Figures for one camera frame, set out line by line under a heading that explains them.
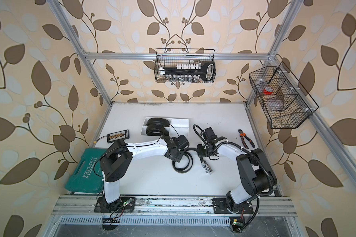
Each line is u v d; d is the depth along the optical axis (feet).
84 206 2.50
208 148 2.22
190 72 2.79
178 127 3.45
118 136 3.25
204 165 2.84
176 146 2.18
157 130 3.02
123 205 2.42
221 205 2.41
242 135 3.31
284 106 2.43
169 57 2.99
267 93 2.69
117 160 1.67
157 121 3.21
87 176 2.59
